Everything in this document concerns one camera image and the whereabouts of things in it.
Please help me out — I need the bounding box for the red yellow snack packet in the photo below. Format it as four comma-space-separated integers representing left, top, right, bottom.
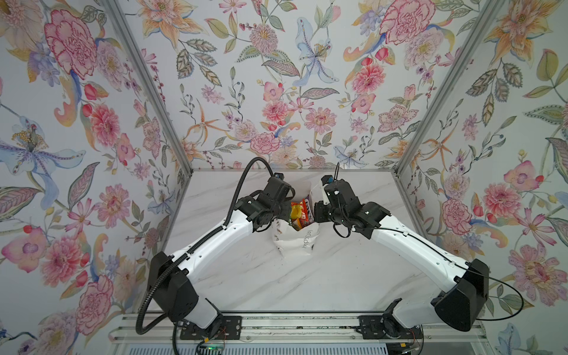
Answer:
290, 197, 314, 226

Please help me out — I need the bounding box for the white paper bag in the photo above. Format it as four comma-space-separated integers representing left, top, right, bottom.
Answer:
271, 180, 320, 258

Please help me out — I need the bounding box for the small orange snack packet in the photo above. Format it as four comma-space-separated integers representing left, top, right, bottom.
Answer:
290, 218, 303, 231

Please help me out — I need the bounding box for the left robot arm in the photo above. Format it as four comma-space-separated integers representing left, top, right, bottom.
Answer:
136, 173, 295, 337

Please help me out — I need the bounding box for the black corrugated cable conduit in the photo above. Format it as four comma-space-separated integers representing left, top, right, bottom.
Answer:
135, 156, 276, 336

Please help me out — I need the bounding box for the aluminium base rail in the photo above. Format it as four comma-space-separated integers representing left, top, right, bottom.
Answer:
108, 310, 489, 351

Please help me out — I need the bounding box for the right aluminium frame post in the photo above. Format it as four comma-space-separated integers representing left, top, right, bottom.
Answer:
393, 0, 502, 178

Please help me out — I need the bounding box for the aluminium frame post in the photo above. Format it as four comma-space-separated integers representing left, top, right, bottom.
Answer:
101, 0, 193, 177
393, 0, 502, 178

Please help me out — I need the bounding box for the left aluminium frame post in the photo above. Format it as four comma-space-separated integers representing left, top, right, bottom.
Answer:
101, 0, 193, 177

